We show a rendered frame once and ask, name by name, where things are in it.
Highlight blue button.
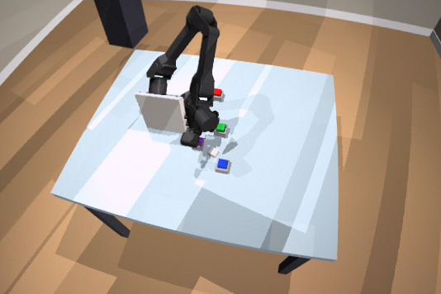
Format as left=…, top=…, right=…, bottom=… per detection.
left=215, top=159, right=230, bottom=174

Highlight red button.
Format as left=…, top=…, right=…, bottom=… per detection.
left=213, top=88, right=224, bottom=102

